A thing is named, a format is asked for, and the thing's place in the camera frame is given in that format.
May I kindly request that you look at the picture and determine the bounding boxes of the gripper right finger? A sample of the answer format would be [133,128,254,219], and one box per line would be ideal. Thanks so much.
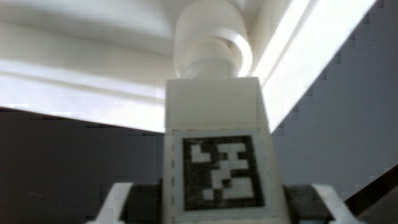
[313,184,366,224]

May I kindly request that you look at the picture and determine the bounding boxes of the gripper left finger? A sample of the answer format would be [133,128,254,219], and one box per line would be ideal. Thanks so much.
[85,183,133,224]

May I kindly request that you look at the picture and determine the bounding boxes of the white leg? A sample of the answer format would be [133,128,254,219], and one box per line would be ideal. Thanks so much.
[162,0,291,224]

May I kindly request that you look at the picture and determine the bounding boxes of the white square tabletop tray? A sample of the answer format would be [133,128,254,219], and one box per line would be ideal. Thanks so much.
[0,0,377,132]

